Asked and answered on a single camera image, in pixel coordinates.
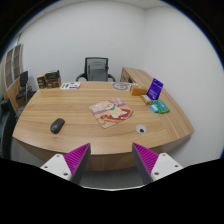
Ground orange cardboard box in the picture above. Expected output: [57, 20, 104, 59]
[130, 85, 147, 96]

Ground black computer mouse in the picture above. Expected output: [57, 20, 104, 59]
[50, 118, 65, 134]

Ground wooden side cabinet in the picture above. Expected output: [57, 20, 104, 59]
[119, 66, 158, 88]

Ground wooden desk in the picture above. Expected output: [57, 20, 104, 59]
[13, 82, 194, 171]

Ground green flat box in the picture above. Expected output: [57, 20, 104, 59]
[153, 100, 170, 113]

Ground dark brown large box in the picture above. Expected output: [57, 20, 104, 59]
[45, 70, 61, 88]

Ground black chair at left edge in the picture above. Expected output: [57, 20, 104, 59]
[0, 99, 17, 160]

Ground wooden bookshelf cabinet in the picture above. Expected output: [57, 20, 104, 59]
[1, 44, 23, 112]

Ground white green leaflet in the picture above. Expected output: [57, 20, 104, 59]
[60, 82, 81, 90]

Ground cartoon printed mouse pad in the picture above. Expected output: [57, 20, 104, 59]
[89, 98, 133, 129]

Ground dark brown small box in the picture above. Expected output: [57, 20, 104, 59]
[37, 74, 46, 89]

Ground blue small box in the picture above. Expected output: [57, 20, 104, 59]
[150, 104, 159, 113]

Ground black mesh office chair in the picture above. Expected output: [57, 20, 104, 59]
[76, 57, 116, 82]

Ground black visitor chair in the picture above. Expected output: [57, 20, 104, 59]
[16, 71, 34, 103]

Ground round patterned coaster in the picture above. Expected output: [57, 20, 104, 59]
[112, 82, 130, 91]

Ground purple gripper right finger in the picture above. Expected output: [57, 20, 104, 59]
[132, 143, 182, 184]

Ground yellow small box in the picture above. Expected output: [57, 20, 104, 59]
[140, 95, 152, 105]

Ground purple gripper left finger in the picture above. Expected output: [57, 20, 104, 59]
[41, 143, 91, 184]

